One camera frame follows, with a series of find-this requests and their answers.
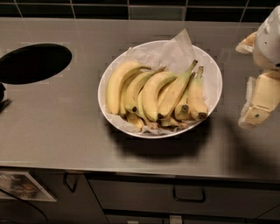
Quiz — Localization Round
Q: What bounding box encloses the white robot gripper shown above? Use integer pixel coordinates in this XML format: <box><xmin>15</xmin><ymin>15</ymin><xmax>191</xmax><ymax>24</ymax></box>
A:
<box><xmin>235</xmin><ymin>5</ymin><xmax>280</xmax><ymax>129</ymax></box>

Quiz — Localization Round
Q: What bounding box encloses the long-stemmed yellow banana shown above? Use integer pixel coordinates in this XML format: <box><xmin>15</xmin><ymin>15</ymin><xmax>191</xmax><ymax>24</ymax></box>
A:
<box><xmin>157</xmin><ymin>59</ymin><xmax>198</xmax><ymax>120</ymax></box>

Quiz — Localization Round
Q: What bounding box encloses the white oval bowl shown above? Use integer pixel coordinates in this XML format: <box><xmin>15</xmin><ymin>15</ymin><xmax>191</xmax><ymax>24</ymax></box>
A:
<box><xmin>97</xmin><ymin>39</ymin><xmax>223</xmax><ymax>140</ymax></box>

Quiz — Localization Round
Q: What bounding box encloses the rightmost yellow banana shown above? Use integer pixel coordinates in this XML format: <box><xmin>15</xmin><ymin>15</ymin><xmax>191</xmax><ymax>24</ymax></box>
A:
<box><xmin>187</xmin><ymin>66</ymin><xmax>208</xmax><ymax>121</ymax></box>

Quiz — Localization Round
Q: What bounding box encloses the short yellow banana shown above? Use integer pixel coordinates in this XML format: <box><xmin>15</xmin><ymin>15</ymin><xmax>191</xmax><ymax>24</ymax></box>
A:
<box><xmin>174</xmin><ymin>72</ymin><xmax>195</xmax><ymax>121</ymax></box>

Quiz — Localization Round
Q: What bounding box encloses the bottom right hidden banana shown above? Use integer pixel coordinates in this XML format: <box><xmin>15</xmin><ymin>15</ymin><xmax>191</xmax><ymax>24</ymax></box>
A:
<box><xmin>161</xmin><ymin>116</ymin><xmax>188</xmax><ymax>130</ymax></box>

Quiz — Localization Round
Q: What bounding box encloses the hidden banana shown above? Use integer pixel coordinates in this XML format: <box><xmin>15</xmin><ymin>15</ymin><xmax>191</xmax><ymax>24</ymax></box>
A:
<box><xmin>126</xmin><ymin>113</ymin><xmax>144</xmax><ymax>131</ymax></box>
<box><xmin>161</xmin><ymin>116</ymin><xmax>188</xmax><ymax>130</ymax></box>

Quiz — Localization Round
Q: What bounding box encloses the large middle yellow banana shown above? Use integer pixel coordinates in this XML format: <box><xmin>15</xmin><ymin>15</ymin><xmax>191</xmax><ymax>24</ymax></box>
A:
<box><xmin>142</xmin><ymin>72</ymin><xmax>177</xmax><ymax>122</ymax></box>

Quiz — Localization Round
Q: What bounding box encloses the bottom left hidden banana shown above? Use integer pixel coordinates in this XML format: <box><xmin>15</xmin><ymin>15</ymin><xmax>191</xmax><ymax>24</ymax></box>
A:
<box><xmin>126</xmin><ymin>113</ymin><xmax>144</xmax><ymax>131</ymax></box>

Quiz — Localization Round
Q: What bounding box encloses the leftmost yellow banana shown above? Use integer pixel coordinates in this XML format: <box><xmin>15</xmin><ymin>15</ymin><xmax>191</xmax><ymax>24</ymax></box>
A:
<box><xmin>105</xmin><ymin>60</ymin><xmax>151</xmax><ymax>115</ymax></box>

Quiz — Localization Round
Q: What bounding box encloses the white paper liner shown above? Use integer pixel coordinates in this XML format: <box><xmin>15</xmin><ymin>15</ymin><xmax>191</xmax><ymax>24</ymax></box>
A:
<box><xmin>102</xmin><ymin>28</ymin><xmax>219</xmax><ymax>137</ymax></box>

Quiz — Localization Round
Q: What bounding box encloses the grey drawer front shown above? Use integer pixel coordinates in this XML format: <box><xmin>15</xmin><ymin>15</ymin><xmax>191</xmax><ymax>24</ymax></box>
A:
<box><xmin>89</xmin><ymin>179</ymin><xmax>280</xmax><ymax>218</ymax></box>

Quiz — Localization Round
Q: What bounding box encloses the grey drawer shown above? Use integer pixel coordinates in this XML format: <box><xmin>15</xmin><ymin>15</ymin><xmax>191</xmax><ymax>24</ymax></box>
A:
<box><xmin>107</xmin><ymin>214</ymin><xmax>280</xmax><ymax>224</ymax></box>
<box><xmin>89</xmin><ymin>179</ymin><xmax>280</xmax><ymax>218</ymax></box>

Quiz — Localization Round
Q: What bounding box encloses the lower grey drawer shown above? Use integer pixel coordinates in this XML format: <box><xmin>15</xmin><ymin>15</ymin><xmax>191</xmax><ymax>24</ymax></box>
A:
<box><xmin>107</xmin><ymin>214</ymin><xmax>280</xmax><ymax>224</ymax></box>

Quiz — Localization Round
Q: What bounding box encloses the round black counter hole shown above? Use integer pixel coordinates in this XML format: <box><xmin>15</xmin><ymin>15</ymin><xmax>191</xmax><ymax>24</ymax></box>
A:
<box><xmin>0</xmin><ymin>44</ymin><xmax>72</xmax><ymax>85</ymax></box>

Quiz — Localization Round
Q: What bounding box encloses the grey cabinet door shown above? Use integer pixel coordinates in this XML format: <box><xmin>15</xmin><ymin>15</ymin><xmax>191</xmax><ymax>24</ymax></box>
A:
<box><xmin>0</xmin><ymin>168</ymin><xmax>108</xmax><ymax>224</ymax></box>

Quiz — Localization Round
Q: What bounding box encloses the dark object at left edge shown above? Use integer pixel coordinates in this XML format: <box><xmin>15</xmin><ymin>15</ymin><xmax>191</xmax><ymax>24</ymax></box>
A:
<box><xmin>0</xmin><ymin>82</ymin><xmax>11</xmax><ymax>113</ymax></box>

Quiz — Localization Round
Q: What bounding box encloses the printed label on cabinet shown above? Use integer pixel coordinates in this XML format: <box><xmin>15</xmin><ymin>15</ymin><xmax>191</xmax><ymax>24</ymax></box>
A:
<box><xmin>0</xmin><ymin>171</ymin><xmax>56</xmax><ymax>202</ymax></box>

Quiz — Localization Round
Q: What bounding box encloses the black drawer handle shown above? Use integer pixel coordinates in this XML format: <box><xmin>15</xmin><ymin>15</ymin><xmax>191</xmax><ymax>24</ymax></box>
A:
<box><xmin>172</xmin><ymin>186</ymin><xmax>206</xmax><ymax>203</ymax></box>

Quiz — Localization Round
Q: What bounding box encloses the black cabinet door handle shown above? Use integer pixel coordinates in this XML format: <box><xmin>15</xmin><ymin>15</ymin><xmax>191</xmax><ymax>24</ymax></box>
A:
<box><xmin>63</xmin><ymin>172</ymin><xmax>78</xmax><ymax>193</ymax></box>

